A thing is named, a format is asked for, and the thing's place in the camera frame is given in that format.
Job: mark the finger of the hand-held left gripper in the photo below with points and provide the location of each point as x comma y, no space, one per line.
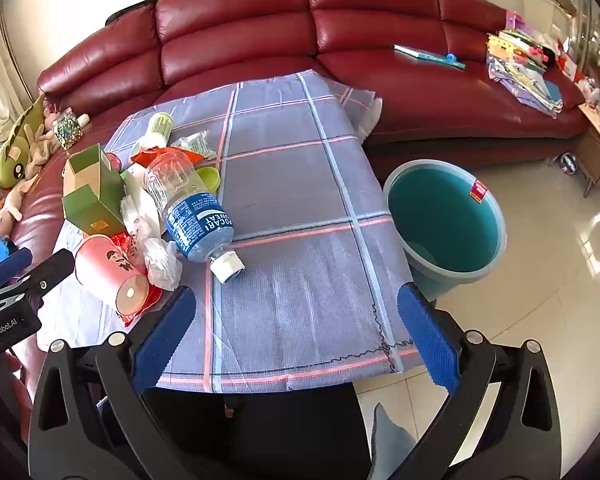
50,270
12,263

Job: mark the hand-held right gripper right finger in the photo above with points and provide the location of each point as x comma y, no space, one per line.
430,340

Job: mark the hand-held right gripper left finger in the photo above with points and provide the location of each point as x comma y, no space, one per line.
165,340

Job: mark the pink paper cup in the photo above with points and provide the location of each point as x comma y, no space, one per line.
100,265

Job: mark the red wrapper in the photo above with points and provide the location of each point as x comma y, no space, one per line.
124,244

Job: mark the white plastic bag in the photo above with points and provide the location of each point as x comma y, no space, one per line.
155,255

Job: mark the green carton box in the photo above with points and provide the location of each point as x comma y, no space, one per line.
92,195

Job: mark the clear bottle blue label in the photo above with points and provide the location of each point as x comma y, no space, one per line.
195,220

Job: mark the teal plastic bin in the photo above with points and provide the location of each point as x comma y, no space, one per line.
440,210

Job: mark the lime green lid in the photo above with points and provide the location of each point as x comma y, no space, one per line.
211,177

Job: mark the green white canister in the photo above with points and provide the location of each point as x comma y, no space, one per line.
160,127

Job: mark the clear plastic packet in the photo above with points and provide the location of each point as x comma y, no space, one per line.
195,142

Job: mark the pink plush toy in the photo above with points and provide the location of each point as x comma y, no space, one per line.
10,207

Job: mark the grey blue cloth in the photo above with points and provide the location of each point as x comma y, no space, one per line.
390,440

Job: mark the green plush toy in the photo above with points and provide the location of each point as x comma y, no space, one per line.
17,145

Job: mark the beige plush toy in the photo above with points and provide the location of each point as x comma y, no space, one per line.
42,145

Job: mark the black low table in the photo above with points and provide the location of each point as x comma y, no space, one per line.
255,435

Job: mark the grey plaid cloth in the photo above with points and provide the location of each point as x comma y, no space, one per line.
290,185

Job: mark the blue white ball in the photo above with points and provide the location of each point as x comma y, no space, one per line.
567,162

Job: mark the wooden side cabinet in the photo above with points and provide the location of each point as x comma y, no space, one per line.
597,160

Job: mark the pile of folded clothes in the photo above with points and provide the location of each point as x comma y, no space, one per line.
525,80

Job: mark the thin teal book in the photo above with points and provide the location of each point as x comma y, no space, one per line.
425,55

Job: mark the red leather sofa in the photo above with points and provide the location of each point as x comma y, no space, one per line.
230,35

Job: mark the red white gift bag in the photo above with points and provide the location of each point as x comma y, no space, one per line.
567,66

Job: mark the pink toy house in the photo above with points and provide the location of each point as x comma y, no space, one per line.
512,22

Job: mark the white display cabinet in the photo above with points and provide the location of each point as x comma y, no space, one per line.
587,20

